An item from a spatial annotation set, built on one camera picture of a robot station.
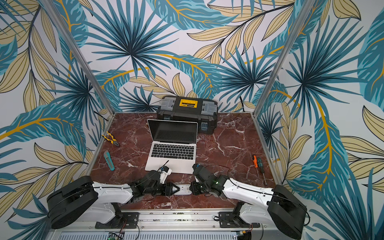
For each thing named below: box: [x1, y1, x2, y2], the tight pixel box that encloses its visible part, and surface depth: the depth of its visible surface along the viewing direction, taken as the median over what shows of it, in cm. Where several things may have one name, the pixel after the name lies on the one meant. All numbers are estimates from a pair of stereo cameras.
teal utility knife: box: [103, 150, 115, 171], surface depth 96 cm
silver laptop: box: [145, 119, 198, 174], surface depth 100 cm
